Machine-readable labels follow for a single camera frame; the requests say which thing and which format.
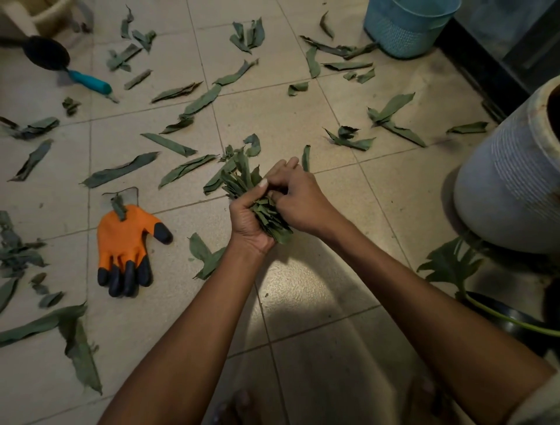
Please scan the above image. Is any person's left foot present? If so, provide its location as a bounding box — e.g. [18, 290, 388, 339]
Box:
[214, 389, 254, 425]

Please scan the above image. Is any grey glove packaging card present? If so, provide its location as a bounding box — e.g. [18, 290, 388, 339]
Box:
[101, 187, 140, 220]

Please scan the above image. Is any dark blue round pot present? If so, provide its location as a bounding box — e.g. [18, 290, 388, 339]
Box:
[463, 291, 560, 351]

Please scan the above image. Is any white round plant pot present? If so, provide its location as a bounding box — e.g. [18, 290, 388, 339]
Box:
[453, 74, 560, 255]

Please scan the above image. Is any person's right forearm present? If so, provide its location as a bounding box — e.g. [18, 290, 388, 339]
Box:
[325, 218, 557, 425]

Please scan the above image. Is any beige plastic watering can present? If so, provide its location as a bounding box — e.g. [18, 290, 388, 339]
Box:
[0, 0, 95, 72]

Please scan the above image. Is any orange black work glove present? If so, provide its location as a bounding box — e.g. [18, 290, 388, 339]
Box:
[96, 204, 174, 298]

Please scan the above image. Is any teal plastic bucket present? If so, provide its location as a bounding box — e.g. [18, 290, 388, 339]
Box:
[363, 0, 463, 60]

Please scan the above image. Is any person's grey shirt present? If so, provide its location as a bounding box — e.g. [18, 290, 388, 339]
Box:
[507, 372, 560, 425]

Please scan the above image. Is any narrow teal handled trowel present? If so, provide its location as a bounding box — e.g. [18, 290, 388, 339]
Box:
[65, 68, 120, 104]

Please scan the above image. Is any person's right hand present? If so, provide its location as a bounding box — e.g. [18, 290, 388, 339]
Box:
[264, 168, 349, 241]

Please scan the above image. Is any person's left forearm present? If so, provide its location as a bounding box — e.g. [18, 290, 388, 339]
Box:
[98, 245, 274, 425]

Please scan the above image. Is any person's left hand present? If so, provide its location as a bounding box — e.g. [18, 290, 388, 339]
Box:
[229, 157, 300, 257]

